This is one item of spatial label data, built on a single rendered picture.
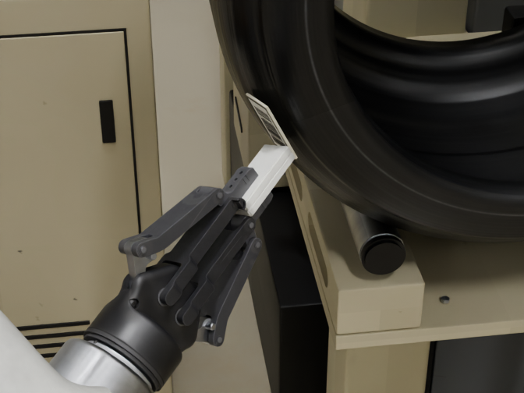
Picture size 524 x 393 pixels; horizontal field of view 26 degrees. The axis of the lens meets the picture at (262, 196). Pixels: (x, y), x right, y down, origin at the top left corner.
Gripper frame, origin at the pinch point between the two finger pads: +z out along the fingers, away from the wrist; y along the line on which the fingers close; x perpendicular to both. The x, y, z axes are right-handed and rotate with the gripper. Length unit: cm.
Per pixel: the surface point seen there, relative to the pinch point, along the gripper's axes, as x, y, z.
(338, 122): 4.6, -0.3, 7.0
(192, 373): -100, 89, 20
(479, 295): 0.3, 32.2, 13.5
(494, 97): -6.1, 24.2, 35.3
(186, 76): -187, 93, 110
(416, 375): -35, 71, 23
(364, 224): -3.0, 15.8, 8.6
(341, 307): -4.5, 21.0, 1.8
